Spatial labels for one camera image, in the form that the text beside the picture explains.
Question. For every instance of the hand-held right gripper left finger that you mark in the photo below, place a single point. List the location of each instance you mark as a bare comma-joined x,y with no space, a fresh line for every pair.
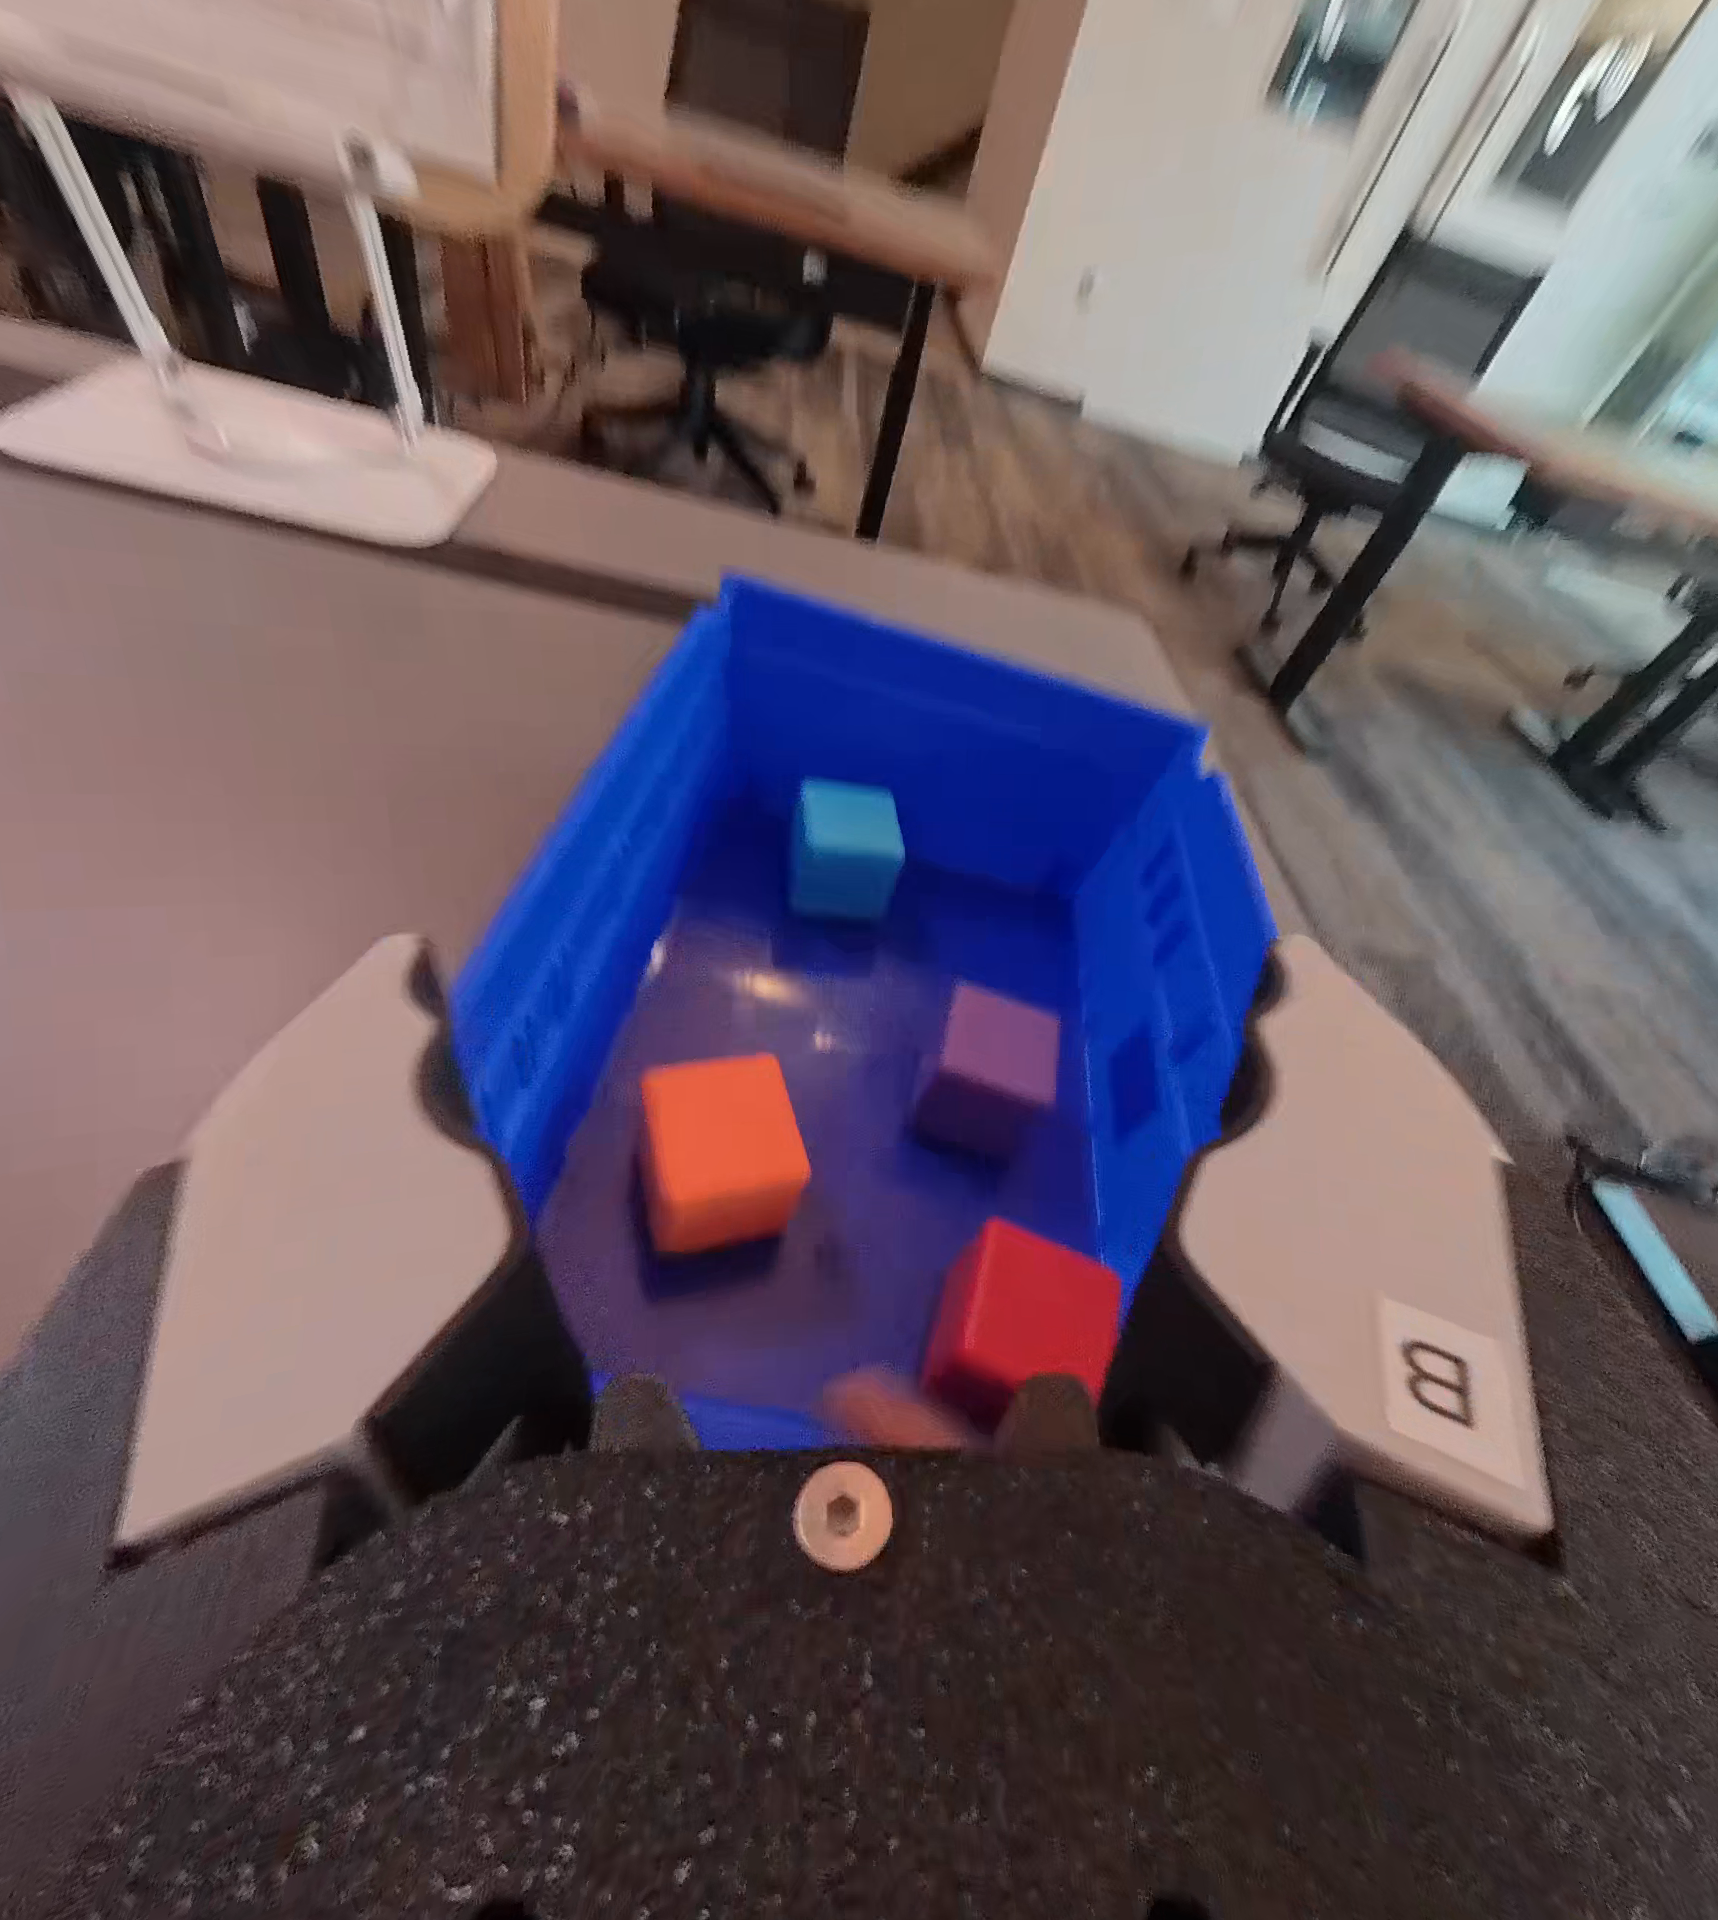
319,1275

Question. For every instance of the orange foam cube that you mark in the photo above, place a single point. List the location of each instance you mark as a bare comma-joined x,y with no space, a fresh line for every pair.
724,1154

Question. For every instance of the red foam cube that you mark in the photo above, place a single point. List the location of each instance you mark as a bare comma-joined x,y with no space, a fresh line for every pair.
1016,1320

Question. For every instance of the black office chair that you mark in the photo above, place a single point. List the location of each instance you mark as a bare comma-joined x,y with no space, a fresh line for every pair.
1355,435
709,330

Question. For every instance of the white display stand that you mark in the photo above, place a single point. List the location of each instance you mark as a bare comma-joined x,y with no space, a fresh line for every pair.
244,435

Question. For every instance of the blue plastic bin with tag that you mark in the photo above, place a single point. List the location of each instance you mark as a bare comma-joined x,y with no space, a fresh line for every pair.
858,720

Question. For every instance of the purple foam cube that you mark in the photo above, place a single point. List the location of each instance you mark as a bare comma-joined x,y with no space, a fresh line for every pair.
986,1069

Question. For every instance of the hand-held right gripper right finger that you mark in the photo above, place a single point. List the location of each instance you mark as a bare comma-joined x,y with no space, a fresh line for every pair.
1355,1200

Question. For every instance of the teal foam cube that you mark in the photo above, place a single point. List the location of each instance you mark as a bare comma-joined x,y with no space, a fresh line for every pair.
845,848

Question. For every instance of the wooden desk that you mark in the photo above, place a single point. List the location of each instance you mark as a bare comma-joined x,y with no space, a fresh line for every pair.
798,211
1625,465

